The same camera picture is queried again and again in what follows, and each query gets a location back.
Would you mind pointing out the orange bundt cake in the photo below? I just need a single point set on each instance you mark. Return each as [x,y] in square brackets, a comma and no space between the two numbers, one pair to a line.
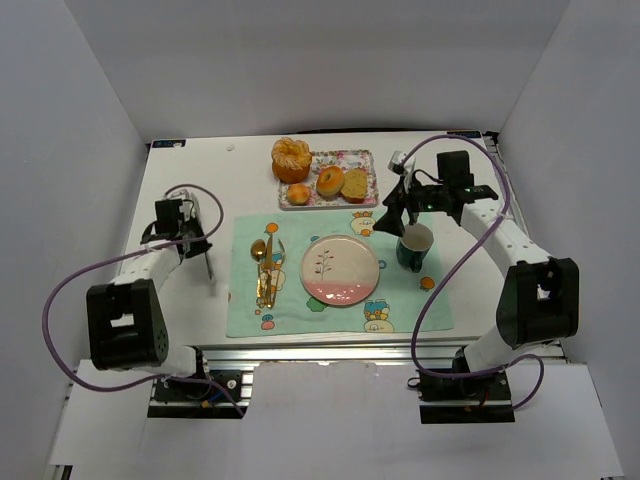
[291,160]

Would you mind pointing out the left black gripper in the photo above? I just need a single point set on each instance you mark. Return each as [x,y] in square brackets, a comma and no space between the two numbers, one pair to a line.
[198,245]

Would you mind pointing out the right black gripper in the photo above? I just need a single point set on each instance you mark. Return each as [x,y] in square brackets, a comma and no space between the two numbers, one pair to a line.
[405,201]

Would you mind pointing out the dark green mug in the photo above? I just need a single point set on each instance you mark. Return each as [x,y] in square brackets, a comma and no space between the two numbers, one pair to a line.
[413,246]

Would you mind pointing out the glazed ring donut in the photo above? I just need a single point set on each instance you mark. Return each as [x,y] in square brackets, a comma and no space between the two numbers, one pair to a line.
[330,181]

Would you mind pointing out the gold spoon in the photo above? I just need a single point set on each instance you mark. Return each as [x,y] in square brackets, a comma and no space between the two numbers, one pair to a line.
[258,251]

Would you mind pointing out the silver metal tongs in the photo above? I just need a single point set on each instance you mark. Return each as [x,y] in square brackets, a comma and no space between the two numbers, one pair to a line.
[207,255]

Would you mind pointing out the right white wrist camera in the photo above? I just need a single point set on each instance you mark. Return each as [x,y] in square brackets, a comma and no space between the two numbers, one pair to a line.
[403,167]

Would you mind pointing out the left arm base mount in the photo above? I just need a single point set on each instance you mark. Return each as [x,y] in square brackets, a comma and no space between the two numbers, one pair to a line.
[180,400]

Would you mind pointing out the brown bread slice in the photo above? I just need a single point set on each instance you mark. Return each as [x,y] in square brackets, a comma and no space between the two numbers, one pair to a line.
[355,186]

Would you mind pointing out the gold knife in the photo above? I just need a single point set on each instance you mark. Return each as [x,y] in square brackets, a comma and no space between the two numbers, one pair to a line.
[268,269]

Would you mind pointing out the small round bun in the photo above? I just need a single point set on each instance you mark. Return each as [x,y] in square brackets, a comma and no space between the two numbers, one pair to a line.
[298,194]

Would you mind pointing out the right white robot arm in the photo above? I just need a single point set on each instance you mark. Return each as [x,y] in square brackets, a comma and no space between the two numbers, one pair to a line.
[539,301]

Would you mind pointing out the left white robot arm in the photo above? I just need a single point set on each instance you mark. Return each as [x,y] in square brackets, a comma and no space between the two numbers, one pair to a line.
[126,325]

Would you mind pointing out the pink white ceramic plate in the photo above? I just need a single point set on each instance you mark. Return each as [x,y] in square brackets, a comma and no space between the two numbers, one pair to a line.
[339,270]

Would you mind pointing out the green cartoon placemat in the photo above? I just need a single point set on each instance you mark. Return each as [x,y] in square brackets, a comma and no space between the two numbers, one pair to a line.
[393,307]

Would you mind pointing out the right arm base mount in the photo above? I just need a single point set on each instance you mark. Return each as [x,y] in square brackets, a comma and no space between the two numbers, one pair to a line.
[477,400]

